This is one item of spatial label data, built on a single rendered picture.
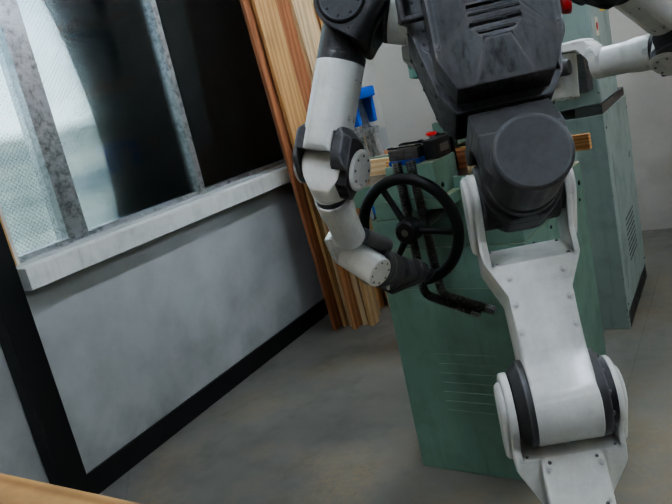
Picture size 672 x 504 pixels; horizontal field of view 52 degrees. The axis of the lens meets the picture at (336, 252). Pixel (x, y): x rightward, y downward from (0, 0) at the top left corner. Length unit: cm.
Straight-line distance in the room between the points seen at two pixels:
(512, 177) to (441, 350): 111
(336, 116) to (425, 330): 93
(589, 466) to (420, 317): 89
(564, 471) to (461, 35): 72
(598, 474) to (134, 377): 192
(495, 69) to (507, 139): 15
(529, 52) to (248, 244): 235
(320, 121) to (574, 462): 72
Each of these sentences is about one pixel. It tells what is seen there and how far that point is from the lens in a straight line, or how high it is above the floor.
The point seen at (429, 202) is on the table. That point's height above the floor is 86.
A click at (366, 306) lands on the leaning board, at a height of 11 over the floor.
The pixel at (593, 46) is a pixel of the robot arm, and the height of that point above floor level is 115.
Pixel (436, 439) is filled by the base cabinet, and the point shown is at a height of 10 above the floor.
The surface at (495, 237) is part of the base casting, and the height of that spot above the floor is 73.
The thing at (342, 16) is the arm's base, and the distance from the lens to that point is 124.
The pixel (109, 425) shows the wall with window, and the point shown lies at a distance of 271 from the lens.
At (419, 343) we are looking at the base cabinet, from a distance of 205.
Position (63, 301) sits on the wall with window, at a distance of 256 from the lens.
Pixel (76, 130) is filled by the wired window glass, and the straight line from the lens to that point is 277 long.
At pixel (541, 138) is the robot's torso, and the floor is 106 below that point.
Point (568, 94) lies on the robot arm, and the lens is 166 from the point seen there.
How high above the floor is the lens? 119
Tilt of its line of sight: 13 degrees down
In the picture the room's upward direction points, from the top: 13 degrees counter-clockwise
